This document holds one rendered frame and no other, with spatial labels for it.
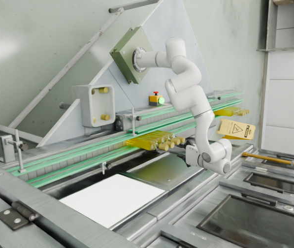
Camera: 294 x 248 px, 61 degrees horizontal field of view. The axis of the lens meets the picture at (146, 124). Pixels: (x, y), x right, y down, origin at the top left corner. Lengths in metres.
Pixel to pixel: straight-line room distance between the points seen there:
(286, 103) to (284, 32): 1.69
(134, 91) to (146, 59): 0.28
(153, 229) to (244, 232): 0.33
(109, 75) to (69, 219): 1.26
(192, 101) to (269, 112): 6.27
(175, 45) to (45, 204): 1.05
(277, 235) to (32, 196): 0.86
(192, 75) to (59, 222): 0.93
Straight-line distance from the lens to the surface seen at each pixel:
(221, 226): 1.07
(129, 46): 1.58
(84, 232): 0.35
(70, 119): 1.42
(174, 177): 1.32
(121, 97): 1.64
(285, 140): 7.37
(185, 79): 1.17
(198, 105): 1.08
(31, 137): 1.57
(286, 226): 1.15
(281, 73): 7.16
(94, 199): 1.15
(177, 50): 1.31
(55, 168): 1.26
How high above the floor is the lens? 1.92
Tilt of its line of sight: 39 degrees down
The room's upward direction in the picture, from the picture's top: 99 degrees clockwise
